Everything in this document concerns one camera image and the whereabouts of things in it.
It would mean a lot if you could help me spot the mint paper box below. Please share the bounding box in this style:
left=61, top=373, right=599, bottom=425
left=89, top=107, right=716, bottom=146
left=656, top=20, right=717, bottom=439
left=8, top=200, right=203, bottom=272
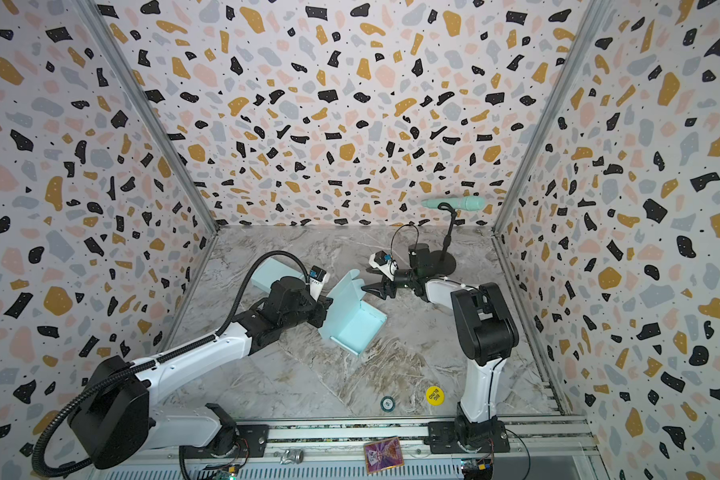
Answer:
left=318, top=269, right=387, bottom=356
left=250, top=257, right=304, bottom=293

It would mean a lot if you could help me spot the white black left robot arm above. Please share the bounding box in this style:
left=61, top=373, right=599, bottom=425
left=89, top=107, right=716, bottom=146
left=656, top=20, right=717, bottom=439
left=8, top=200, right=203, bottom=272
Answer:
left=68, top=276, right=333, bottom=470

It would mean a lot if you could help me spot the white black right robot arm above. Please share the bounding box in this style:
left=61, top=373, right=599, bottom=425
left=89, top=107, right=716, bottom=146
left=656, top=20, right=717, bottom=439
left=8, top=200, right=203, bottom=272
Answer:
left=362, top=244, right=519, bottom=454

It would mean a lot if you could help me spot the black microphone stand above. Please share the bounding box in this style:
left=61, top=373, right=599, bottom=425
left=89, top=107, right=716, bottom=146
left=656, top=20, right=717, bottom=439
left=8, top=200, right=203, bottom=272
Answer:
left=426, top=201, right=457, bottom=276

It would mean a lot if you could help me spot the yellow round sticker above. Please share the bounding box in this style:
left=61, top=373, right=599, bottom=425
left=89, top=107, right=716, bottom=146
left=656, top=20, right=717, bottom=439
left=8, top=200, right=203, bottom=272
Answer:
left=425, top=385, right=445, bottom=406

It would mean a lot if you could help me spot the purple snack packet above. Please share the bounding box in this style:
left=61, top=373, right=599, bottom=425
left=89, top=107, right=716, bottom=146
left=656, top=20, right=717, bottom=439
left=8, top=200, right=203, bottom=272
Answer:
left=363, top=437, right=404, bottom=475

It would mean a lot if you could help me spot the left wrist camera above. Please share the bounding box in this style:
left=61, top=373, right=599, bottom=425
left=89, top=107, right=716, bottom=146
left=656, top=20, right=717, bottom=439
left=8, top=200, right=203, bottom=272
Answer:
left=309, top=265, right=330, bottom=300

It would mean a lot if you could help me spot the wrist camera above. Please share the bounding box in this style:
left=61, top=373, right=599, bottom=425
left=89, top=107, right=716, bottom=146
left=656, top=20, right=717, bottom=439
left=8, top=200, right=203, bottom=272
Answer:
left=309, top=265, right=330, bottom=300
left=369, top=251, right=398, bottom=280

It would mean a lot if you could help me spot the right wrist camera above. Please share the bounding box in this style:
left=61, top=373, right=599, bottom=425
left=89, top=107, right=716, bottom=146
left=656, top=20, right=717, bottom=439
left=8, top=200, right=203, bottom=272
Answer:
left=369, top=251, right=398, bottom=280

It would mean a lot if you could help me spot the black corrugated left cable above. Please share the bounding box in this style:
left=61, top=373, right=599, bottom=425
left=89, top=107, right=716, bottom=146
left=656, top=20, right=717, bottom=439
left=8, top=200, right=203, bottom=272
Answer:
left=31, top=250, right=310, bottom=479

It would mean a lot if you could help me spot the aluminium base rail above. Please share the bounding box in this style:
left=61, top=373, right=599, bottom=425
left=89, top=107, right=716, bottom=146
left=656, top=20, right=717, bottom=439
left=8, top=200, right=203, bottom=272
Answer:
left=83, top=415, right=607, bottom=480

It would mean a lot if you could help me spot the aluminium right corner post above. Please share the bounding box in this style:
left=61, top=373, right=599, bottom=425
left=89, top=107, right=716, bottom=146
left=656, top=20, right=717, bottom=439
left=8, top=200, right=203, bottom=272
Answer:
left=492, top=0, right=612, bottom=235

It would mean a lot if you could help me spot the aluminium corner post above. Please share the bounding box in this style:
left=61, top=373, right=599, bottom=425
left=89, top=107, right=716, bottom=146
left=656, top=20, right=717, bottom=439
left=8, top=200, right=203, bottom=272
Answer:
left=72, top=1, right=219, bottom=236
left=492, top=0, right=612, bottom=235

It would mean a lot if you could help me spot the aluminium left corner post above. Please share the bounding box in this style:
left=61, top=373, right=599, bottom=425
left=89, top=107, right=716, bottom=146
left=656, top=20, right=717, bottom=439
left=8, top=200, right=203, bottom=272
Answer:
left=72, top=1, right=219, bottom=236

